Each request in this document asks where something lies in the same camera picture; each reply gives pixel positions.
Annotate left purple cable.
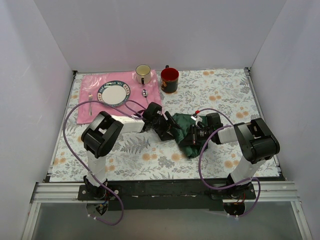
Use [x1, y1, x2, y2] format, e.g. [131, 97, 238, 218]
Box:
[62, 99, 147, 226]

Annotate dark green cloth napkin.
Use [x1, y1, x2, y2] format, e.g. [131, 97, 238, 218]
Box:
[170, 113, 207, 159]

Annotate silver fork on placemat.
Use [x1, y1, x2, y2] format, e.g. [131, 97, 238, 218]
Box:
[88, 92, 93, 116]

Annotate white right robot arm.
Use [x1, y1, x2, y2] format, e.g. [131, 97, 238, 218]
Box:
[178, 113, 280, 199]

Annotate aluminium frame rail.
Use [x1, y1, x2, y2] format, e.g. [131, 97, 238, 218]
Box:
[30, 181, 312, 240]

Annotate white plate green rim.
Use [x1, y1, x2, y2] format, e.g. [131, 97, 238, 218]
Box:
[97, 80, 131, 107]

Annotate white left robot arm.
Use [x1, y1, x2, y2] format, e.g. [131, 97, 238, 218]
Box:
[81, 102, 182, 200]

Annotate pink placemat cloth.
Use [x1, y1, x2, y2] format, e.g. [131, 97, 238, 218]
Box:
[77, 69, 162, 124]

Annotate cream enamel mug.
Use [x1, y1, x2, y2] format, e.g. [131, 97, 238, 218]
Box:
[135, 64, 152, 85]

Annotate floral tablecloth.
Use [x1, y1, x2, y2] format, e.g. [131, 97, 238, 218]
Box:
[49, 68, 281, 183]

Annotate silver spoon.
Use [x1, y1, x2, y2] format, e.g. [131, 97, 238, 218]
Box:
[141, 89, 149, 105]

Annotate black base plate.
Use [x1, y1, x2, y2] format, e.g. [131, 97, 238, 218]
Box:
[77, 178, 256, 212]

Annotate dark mug red interior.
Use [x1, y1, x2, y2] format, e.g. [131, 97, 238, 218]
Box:
[160, 65, 179, 94]

